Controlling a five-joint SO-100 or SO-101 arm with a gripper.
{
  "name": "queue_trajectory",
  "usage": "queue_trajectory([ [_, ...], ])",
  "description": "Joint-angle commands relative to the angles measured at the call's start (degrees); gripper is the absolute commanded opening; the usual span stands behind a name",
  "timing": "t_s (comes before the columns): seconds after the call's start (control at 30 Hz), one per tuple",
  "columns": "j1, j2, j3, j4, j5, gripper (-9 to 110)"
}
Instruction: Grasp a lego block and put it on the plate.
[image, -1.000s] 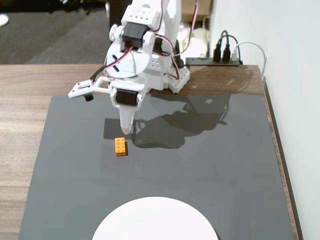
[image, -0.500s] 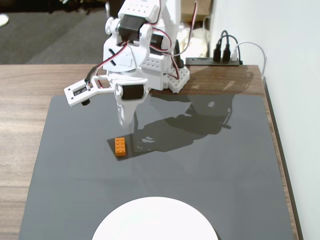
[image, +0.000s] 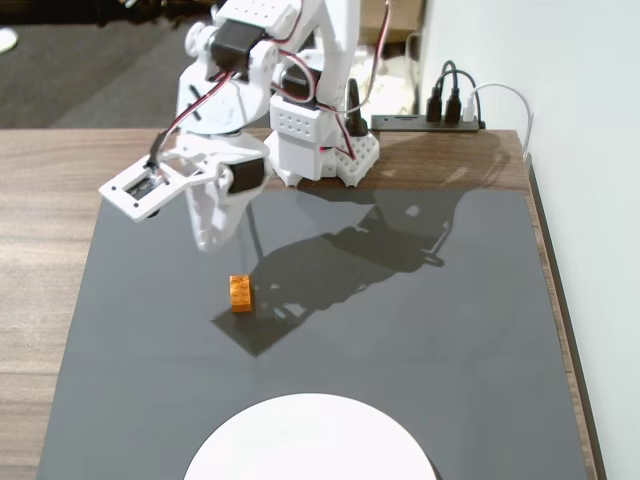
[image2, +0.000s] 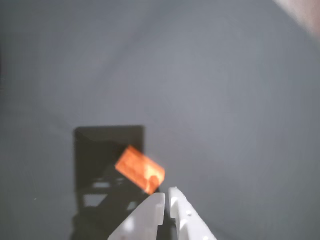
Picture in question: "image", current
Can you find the brown cardboard box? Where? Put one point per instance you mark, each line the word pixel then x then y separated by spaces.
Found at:
pixel 410 15

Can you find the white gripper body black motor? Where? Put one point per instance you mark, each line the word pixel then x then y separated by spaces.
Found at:
pixel 243 176

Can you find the white round plate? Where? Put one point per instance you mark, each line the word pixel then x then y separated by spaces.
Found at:
pixel 310 440

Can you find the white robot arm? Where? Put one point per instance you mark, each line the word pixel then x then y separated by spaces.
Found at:
pixel 340 50

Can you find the white plastic bag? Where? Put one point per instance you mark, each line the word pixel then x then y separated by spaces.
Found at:
pixel 400 75

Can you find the black USB hub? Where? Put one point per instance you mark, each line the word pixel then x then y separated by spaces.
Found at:
pixel 400 123

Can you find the dark grey mat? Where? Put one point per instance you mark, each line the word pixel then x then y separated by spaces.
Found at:
pixel 450 325

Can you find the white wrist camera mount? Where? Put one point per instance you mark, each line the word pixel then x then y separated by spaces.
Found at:
pixel 145 210

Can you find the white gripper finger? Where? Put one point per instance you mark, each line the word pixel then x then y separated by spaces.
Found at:
pixel 224 220
pixel 200 220

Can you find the orange lego block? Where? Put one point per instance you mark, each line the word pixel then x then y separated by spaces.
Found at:
pixel 241 295

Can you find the white round object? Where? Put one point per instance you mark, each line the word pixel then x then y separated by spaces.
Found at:
pixel 5 40

